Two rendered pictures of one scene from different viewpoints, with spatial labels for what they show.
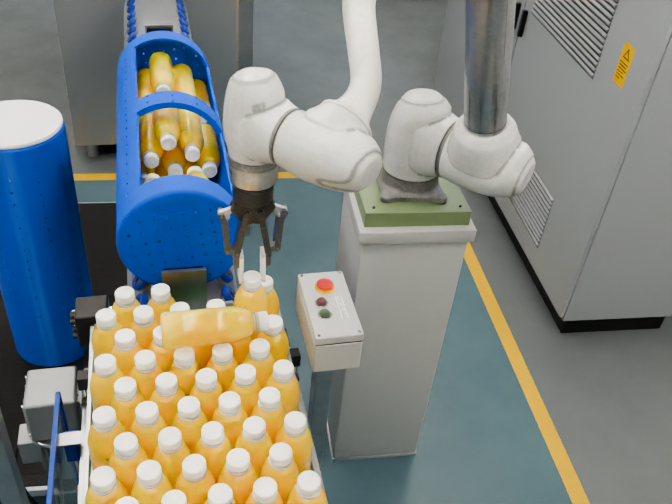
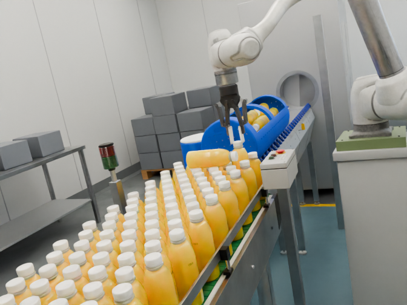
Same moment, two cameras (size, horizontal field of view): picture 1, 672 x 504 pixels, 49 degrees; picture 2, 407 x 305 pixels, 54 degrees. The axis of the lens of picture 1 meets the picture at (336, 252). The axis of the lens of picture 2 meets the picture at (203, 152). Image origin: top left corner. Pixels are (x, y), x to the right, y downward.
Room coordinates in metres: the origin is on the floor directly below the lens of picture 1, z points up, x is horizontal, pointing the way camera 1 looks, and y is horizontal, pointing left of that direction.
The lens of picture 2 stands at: (-0.17, -0.76, 1.49)
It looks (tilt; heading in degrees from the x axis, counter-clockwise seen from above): 12 degrees down; 41
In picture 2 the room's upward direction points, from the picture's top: 11 degrees counter-clockwise
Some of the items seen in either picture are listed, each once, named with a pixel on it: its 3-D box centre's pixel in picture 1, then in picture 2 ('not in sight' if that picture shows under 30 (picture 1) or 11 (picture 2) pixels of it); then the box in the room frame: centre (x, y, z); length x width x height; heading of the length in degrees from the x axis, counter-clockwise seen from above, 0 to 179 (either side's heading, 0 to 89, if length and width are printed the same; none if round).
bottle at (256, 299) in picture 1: (250, 316); (241, 167); (1.12, 0.16, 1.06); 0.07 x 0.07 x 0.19
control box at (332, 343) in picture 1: (327, 319); (279, 167); (1.14, 0.00, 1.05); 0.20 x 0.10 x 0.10; 17
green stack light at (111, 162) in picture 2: not in sight; (109, 161); (0.79, 0.57, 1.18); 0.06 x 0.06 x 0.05
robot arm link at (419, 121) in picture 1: (420, 132); (370, 98); (1.72, -0.19, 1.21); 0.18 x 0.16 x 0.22; 59
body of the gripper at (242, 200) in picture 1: (252, 201); (229, 96); (1.12, 0.16, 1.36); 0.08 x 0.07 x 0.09; 106
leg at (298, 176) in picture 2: not in sight; (298, 174); (3.19, 0.99, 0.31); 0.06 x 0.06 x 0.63; 17
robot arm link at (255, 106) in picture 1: (260, 116); (223, 49); (1.11, 0.15, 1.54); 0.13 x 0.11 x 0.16; 59
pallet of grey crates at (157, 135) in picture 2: not in sight; (181, 132); (4.16, 3.32, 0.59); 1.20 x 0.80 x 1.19; 102
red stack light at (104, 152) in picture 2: not in sight; (107, 150); (0.79, 0.57, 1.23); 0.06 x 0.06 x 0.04
